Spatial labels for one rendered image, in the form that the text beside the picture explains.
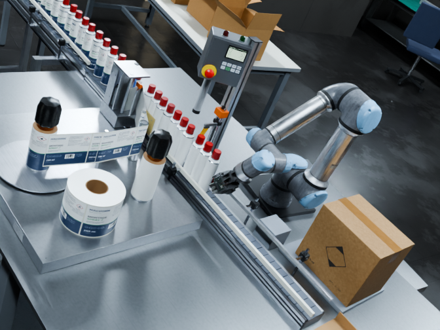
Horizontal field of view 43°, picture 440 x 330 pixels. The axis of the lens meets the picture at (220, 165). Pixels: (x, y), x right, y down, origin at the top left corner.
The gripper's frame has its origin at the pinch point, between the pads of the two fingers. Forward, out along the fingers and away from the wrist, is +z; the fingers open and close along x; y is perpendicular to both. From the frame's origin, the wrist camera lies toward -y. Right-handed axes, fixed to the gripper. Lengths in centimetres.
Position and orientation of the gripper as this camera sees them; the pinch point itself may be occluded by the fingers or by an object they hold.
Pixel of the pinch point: (215, 189)
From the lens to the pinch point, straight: 229.5
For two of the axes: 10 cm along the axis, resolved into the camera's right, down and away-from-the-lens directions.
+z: -5.9, 3.7, 7.2
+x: 3.5, 9.2, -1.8
